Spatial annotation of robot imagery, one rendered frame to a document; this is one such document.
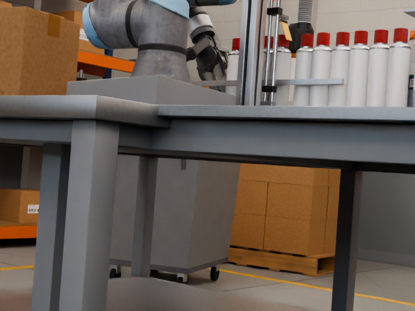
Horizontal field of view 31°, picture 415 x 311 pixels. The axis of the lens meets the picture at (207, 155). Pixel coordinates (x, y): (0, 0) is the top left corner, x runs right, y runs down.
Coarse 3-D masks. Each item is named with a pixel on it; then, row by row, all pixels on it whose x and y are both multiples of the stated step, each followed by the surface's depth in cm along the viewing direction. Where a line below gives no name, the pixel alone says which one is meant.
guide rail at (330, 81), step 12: (192, 84) 213; (204, 84) 210; (216, 84) 207; (228, 84) 205; (276, 84) 196; (288, 84) 193; (300, 84) 191; (312, 84) 189; (324, 84) 187; (336, 84) 185
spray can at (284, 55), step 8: (280, 40) 198; (288, 40) 199; (280, 48) 198; (272, 56) 199; (280, 56) 197; (288, 56) 197; (280, 64) 197; (288, 64) 198; (280, 72) 197; (288, 72) 198; (280, 88) 197; (288, 88) 198; (280, 96) 197; (288, 96) 199; (280, 104) 197
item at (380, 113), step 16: (160, 112) 139; (176, 112) 136; (192, 112) 134; (208, 112) 132; (224, 112) 130; (240, 112) 128; (256, 112) 126; (272, 112) 124; (288, 112) 122; (304, 112) 120; (320, 112) 118; (336, 112) 117; (352, 112) 115; (368, 112) 113; (384, 112) 112; (400, 112) 110
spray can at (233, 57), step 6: (234, 42) 209; (234, 48) 209; (228, 54) 209; (234, 54) 208; (228, 60) 209; (234, 60) 207; (228, 66) 208; (234, 66) 207; (228, 72) 208; (234, 72) 207; (228, 78) 208; (234, 78) 207; (228, 90) 208; (234, 90) 207
